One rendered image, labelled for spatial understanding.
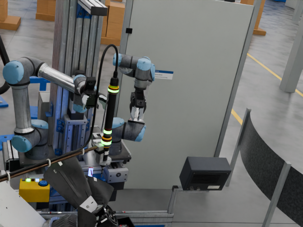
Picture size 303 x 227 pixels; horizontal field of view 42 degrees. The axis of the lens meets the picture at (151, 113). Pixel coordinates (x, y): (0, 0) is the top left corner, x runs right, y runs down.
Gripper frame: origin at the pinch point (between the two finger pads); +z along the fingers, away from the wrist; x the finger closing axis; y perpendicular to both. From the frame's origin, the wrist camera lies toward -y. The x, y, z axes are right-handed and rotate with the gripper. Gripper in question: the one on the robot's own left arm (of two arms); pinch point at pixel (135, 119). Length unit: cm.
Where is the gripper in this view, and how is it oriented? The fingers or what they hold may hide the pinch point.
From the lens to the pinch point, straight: 229.9
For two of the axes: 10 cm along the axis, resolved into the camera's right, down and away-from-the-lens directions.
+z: -1.6, 9.0, 4.0
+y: -2.2, -4.3, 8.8
